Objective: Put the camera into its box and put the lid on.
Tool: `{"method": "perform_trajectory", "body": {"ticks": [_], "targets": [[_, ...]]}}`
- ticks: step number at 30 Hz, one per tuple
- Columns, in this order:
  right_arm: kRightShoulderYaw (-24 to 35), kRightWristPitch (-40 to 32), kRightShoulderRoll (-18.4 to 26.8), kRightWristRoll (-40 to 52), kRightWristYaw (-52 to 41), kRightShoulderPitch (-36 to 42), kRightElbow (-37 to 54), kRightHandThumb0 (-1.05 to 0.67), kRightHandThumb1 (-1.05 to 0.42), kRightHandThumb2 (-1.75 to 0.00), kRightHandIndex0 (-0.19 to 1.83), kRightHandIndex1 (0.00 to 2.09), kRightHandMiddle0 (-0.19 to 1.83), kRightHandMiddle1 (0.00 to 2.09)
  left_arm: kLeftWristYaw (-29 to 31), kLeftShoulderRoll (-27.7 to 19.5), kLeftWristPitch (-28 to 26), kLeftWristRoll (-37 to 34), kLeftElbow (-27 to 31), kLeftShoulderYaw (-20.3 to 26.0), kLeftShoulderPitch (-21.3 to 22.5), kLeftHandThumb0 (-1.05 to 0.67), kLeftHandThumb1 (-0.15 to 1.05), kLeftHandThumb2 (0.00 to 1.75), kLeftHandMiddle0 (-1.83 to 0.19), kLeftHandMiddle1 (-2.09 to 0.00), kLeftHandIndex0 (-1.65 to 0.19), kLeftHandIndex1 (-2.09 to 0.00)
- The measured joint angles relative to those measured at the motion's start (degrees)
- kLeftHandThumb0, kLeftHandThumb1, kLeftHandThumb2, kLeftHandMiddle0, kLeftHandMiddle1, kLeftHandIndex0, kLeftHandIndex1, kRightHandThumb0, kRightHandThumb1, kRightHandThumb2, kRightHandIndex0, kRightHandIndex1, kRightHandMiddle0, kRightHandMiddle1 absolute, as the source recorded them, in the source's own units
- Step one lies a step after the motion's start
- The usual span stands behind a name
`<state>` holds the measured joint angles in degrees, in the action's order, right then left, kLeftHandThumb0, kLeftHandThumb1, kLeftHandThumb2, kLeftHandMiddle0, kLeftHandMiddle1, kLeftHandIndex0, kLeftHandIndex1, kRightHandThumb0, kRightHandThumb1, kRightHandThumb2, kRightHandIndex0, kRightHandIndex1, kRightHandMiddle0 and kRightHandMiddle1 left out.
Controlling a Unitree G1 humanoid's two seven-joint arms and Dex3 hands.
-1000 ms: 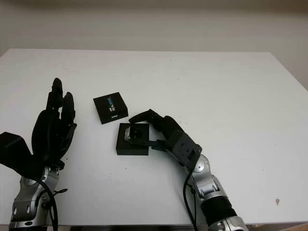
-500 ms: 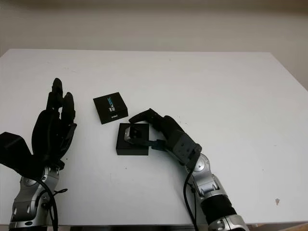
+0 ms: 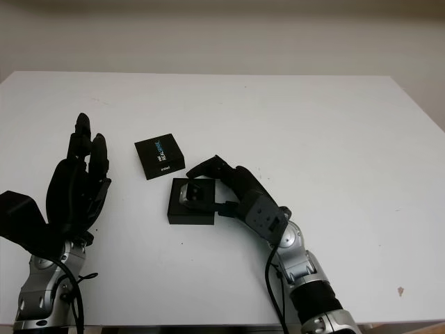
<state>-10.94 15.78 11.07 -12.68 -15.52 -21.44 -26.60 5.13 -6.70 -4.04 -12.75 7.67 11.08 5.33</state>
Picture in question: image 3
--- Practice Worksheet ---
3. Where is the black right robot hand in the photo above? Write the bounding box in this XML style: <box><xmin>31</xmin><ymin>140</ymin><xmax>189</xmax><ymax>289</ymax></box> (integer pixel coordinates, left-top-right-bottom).
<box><xmin>186</xmin><ymin>154</ymin><xmax>280</xmax><ymax>218</ymax></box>

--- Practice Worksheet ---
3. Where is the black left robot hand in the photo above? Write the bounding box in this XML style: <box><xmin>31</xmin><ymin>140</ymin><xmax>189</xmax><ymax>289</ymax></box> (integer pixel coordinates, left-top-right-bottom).
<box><xmin>46</xmin><ymin>112</ymin><xmax>113</xmax><ymax>244</ymax></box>

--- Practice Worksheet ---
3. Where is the small silver RealSense camera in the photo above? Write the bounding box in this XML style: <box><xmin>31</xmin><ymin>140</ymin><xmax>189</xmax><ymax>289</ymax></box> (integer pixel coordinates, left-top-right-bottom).
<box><xmin>177</xmin><ymin>183</ymin><xmax>207</xmax><ymax>210</ymax></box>

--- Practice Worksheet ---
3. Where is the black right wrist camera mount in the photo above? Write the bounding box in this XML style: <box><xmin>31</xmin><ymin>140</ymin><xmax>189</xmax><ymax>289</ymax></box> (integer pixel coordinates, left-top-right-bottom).
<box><xmin>239</xmin><ymin>193</ymin><xmax>292</xmax><ymax>245</ymax></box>

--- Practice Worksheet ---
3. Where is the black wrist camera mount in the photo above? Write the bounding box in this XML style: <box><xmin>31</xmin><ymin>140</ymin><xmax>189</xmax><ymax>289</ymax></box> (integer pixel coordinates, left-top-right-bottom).
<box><xmin>239</xmin><ymin>193</ymin><xmax>292</xmax><ymax>245</ymax></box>
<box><xmin>0</xmin><ymin>190</ymin><xmax>52</xmax><ymax>252</ymax></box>

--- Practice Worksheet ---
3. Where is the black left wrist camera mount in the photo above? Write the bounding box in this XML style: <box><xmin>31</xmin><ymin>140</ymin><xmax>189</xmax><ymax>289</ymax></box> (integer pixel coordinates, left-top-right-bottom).
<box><xmin>0</xmin><ymin>190</ymin><xmax>52</xmax><ymax>252</ymax></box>

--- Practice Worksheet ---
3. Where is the black camera box base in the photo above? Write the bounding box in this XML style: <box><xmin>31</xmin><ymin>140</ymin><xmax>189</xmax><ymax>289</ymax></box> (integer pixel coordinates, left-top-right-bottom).
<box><xmin>166</xmin><ymin>177</ymin><xmax>217</xmax><ymax>226</ymax></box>

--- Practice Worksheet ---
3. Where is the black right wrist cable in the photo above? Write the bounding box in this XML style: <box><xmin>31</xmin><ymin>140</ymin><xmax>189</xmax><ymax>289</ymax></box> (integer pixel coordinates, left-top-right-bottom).
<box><xmin>264</xmin><ymin>243</ymin><xmax>293</xmax><ymax>334</ymax></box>

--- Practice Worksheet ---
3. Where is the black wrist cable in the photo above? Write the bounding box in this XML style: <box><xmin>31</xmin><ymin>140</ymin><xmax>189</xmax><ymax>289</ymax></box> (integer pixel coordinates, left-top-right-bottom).
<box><xmin>264</xmin><ymin>243</ymin><xmax>293</xmax><ymax>334</ymax></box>
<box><xmin>51</xmin><ymin>257</ymin><xmax>99</xmax><ymax>334</ymax></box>

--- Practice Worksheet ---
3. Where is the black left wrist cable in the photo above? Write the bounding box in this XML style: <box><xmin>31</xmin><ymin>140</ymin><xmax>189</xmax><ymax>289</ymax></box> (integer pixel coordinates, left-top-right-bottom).
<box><xmin>51</xmin><ymin>257</ymin><xmax>99</xmax><ymax>334</ymax></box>

